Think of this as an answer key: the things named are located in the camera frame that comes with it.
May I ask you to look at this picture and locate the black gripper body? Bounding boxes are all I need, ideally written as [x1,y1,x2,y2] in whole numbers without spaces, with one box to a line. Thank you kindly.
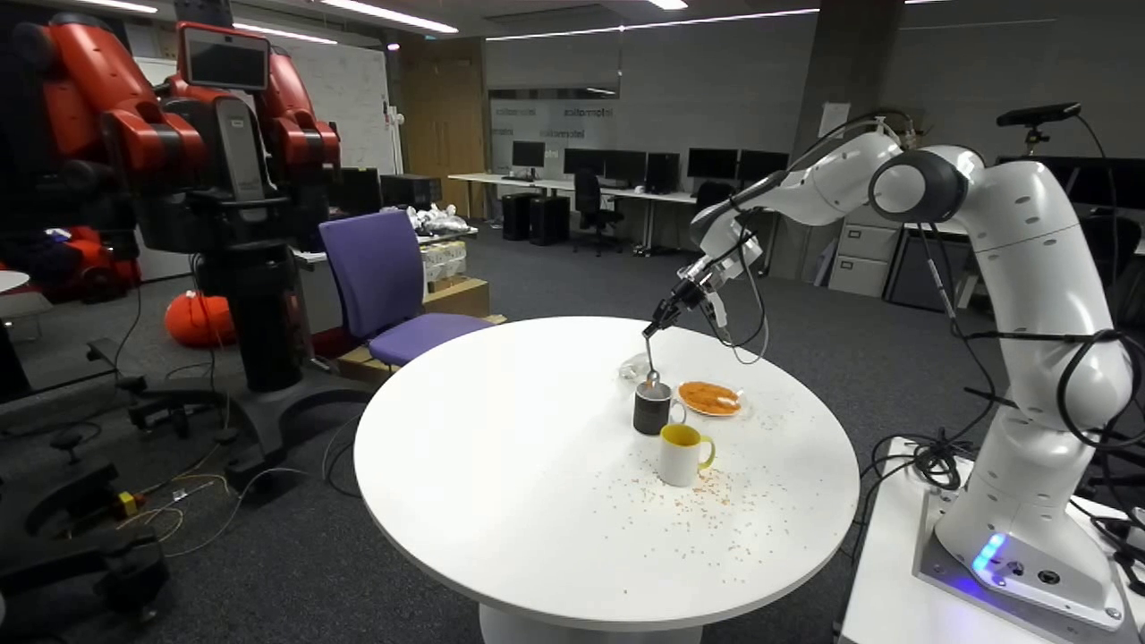
[671,256,745,317]

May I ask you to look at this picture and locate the yellow and white cup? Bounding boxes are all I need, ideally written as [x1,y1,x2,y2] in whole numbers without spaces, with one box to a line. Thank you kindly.
[651,417,724,490]

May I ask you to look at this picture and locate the crumpled white tissue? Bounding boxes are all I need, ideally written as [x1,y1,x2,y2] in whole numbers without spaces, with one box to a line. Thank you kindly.
[616,346,653,388]

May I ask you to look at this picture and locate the white plate of orange lentils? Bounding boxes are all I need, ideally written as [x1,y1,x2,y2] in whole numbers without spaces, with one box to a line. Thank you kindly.
[671,377,750,421]

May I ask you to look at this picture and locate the black office chair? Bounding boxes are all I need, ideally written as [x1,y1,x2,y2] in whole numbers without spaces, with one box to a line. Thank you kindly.
[569,168,625,256]

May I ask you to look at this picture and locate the white file cabinet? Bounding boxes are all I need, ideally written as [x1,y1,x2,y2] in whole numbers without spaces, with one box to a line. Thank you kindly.
[822,217,905,302]

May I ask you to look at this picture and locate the large cardboard box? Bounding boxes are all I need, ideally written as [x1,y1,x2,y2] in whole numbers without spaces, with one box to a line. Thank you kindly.
[420,277,495,323]

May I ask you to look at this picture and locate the long office desk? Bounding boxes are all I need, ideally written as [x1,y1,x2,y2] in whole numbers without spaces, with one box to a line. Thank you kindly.
[442,168,707,260]

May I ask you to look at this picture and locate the purple office chair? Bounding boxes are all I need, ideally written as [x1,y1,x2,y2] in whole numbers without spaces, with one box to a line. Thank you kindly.
[315,203,495,367]

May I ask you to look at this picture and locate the wooden door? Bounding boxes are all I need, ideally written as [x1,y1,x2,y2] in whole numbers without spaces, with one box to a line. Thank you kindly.
[395,36,490,221]

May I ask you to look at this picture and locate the red Baxter robot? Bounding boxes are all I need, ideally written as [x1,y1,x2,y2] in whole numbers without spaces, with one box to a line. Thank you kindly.
[0,11,361,478]

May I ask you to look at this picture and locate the orange pumpkin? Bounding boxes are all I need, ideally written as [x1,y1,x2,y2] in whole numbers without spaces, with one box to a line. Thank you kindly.
[160,287,238,355]

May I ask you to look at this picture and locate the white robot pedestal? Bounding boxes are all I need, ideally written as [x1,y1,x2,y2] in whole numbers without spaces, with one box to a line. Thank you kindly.
[838,433,1145,644]

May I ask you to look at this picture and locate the black camera on stand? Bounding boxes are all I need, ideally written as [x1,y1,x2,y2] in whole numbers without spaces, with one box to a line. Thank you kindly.
[990,98,1089,157]

